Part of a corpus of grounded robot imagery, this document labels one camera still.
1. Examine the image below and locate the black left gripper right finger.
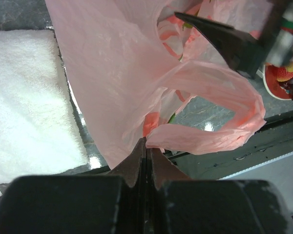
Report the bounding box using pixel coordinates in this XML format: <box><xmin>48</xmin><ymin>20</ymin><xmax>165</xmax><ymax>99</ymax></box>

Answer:
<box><xmin>148</xmin><ymin>149</ymin><xmax>293</xmax><ymax>234</ymax></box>

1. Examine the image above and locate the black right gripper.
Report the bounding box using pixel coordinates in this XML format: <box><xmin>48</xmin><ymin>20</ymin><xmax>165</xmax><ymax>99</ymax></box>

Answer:
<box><xmin>174</xmin><ymin>0</ymin><xmax>293</xmax><ymax>78</ymax></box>

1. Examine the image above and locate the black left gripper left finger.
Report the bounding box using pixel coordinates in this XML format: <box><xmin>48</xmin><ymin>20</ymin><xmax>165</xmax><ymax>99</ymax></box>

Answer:
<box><xmin>0</xmin><ymin>138</ymin><xmax>147</xmax><ymax>234</ymax></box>

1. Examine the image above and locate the red fake cherry bunch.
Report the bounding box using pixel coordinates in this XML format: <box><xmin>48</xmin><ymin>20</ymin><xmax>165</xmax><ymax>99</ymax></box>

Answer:
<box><xmin>272</xmin><ymin>62</ymin><xmax>293</xmax><ymax>82</ymax></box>

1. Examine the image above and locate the pink plastic bag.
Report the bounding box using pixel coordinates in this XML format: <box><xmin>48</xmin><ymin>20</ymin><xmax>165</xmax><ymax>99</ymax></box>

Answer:
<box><xmin>46</xmin><ymin>0</ymin><xmax>265</xmax><ymax>168</ymax></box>

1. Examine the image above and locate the red and teal floral plate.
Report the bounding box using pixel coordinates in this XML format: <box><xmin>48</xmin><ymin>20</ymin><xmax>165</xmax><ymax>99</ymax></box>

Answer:
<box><xmin>263</xmin><ymin>65</ymin><xmax>291</xmax><ymax>100</ymax></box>

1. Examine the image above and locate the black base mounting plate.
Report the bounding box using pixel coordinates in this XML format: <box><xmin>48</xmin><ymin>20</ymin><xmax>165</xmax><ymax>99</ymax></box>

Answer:
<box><xmin>166</xmin><ymin>111</ymin><xmax>293</xmax><ymax>179</ymax></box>

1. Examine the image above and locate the white folded towel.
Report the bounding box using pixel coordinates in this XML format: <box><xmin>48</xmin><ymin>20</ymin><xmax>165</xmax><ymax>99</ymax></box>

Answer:
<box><xmin>0</xmin><ymin>30</ymin><xmax>88</xmax><ymax>184</ymax></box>

